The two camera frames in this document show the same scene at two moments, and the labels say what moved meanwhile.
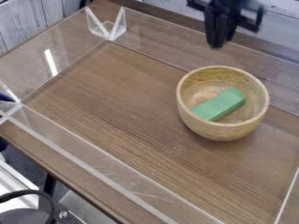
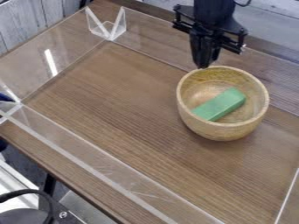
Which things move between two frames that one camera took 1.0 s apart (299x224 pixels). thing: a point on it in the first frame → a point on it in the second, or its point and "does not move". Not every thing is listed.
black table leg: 51,184 does not move
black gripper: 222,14 → 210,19
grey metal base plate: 75,210 does not move
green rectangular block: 221,104 does not move
